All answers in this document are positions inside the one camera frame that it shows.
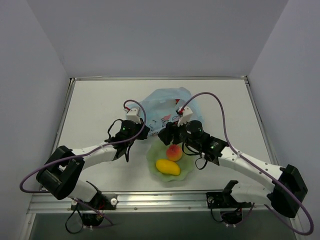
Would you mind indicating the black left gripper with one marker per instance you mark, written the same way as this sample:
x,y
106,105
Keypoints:
x,y
141,131

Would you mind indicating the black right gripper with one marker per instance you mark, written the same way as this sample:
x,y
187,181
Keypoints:
x,y
169,133

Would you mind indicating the orange fake fruit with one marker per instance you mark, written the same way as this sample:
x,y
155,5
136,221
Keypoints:
x,y
174,153

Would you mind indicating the blue printed plastic bag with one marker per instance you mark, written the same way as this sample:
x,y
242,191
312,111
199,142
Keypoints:
x,y
160,107

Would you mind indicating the yellow fake fruit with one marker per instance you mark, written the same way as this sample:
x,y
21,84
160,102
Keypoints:
x,y
168,167

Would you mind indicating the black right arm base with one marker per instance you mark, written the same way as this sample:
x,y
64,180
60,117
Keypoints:
x,y
226,210

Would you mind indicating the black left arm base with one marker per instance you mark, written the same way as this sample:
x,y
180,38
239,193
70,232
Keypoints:
x,y
92,214

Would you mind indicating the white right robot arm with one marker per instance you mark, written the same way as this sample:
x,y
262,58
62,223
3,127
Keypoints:
x,y
283,188

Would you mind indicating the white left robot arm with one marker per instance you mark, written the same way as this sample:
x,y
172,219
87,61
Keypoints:
x,y
60,175

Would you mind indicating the green scalloped glass bowl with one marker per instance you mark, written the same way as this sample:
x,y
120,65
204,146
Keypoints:
x,y
157,151

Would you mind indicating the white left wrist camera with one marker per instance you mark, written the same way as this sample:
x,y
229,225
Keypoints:
x,y
133,115

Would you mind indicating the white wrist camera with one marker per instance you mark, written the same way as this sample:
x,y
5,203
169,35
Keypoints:
x,y
185,114
133,115

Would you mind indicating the aluminium table frame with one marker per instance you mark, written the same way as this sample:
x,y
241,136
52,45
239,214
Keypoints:
x,y
149,208

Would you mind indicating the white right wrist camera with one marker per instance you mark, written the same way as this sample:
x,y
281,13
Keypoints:
x,y
185,114

